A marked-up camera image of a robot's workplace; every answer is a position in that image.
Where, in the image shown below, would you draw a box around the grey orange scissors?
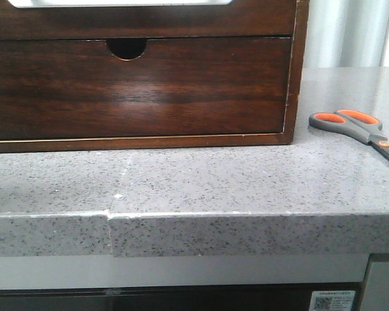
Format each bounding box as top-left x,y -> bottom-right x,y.
309,109 -> 389,160

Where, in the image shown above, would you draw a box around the dark wooden lower drawer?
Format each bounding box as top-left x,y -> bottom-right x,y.
0,37 -> 290,140

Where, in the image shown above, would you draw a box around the white QR code sticker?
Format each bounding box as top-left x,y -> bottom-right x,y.
309,290 -> 356,311

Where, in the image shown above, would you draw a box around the dark wooden drawer cabinet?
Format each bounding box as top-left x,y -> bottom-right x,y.
0,1 -> 309,153

